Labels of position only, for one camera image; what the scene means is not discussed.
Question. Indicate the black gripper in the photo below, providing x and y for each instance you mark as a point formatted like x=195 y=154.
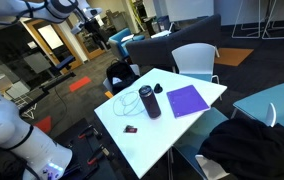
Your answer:
x=92 y=26

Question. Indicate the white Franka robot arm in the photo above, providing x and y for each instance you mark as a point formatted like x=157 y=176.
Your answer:
x=2 y=123

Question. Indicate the dark purple metal bottle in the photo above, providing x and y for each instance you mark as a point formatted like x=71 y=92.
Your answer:
x=150 y=103

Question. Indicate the blue armchair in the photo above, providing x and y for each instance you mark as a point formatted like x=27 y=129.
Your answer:
x=122 y=38

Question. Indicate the black backpack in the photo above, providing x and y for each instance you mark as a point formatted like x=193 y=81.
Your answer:
x=120 y=75

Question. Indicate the dark grey sofa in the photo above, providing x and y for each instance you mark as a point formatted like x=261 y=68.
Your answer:
x=155 y=46

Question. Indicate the wooden door with window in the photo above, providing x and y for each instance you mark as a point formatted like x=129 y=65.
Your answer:
x=43 y=53

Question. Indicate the small white side table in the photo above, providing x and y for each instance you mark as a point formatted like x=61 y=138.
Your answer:
x=160 y=33

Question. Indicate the blue bin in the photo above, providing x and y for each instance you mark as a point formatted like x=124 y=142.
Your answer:
x=163 y=23

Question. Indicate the small red black gadget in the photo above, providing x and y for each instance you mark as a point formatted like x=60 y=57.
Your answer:
x=130 y=129

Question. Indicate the white whiteboard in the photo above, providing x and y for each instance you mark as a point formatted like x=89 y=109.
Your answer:
x=188 y=8

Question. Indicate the white chair with plain back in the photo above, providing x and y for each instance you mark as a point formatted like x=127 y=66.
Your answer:
x=193 y=60

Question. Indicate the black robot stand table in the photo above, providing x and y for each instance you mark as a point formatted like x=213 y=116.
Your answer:
x=72 y=136

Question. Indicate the purple spiral notebook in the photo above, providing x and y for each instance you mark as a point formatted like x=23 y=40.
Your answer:
x=187 y=100

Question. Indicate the white metal stand legs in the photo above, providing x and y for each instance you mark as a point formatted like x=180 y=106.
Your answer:
x=245 y=37
x=282 y=38

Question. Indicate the black jacket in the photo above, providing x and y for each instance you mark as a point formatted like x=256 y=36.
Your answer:
x=248 y=146

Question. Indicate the teal chair right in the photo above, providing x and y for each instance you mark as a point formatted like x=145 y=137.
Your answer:
x=275 y=98

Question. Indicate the white chair with teal seat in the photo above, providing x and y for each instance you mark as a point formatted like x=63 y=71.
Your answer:
x=271 y=115

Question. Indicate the black metal floor frame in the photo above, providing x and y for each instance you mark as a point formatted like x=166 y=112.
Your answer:
x=55 y=83

